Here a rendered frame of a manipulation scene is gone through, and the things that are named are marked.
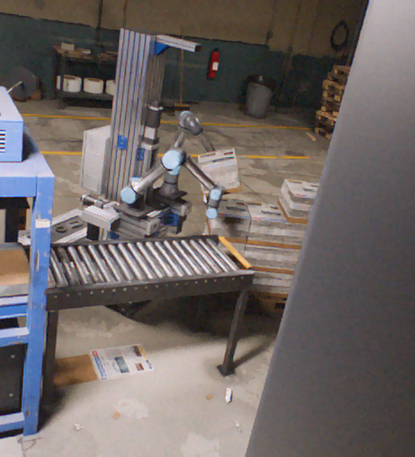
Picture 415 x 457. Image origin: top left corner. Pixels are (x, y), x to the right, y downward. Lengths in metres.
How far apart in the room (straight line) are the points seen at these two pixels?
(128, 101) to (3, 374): 2.06
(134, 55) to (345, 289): 3.95
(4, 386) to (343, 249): 3.16
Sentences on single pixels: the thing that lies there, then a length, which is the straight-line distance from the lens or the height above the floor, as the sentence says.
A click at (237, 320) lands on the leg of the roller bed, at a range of 3.76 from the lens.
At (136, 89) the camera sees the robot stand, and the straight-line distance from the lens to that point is 4.10.
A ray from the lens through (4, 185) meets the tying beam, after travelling 2.56.
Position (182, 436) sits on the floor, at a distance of 3.52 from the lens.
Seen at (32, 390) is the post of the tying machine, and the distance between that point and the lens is 3.23.
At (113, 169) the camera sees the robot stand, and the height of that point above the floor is 1.00.
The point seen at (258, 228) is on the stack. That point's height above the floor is 0.75.
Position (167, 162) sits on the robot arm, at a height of 1.30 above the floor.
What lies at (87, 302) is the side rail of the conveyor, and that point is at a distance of 3.20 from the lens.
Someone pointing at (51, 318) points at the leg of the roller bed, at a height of 0.63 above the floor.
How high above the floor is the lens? 2.50
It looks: 24 degrees down
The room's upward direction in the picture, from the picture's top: 11 degrees clockwise
